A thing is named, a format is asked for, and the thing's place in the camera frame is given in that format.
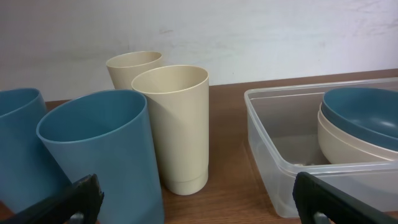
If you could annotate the cream cup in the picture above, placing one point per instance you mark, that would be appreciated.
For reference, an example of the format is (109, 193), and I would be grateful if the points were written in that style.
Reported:
(124, 68)
(178, 104)

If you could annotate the blue cup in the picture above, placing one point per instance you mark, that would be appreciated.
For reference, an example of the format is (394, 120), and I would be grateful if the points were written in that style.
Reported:
(108, 133)
(29, 173)

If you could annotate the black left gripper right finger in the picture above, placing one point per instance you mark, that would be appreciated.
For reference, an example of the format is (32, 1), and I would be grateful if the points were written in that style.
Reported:
(319, 202)

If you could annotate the clear plastic storage container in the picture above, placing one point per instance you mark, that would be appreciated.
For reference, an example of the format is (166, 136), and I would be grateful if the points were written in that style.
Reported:
(282, 134)

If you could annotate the blue bowl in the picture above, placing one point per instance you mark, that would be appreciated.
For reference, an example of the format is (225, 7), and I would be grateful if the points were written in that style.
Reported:
(369, 114)

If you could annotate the blue cup right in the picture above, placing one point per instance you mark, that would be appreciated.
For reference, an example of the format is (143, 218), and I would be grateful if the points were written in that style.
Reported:
(108, 133)

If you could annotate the cream cup rear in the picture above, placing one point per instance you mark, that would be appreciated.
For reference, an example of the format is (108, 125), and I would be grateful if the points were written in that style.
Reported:
(124, 68)

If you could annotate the blue cup left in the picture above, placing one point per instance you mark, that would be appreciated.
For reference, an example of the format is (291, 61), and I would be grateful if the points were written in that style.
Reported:
(29, 173)

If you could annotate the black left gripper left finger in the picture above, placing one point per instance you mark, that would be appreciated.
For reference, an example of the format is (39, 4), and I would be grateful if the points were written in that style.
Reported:
(84, 196)

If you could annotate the cream cup front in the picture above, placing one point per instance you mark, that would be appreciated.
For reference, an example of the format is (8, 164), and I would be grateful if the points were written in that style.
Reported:
(178, 104)

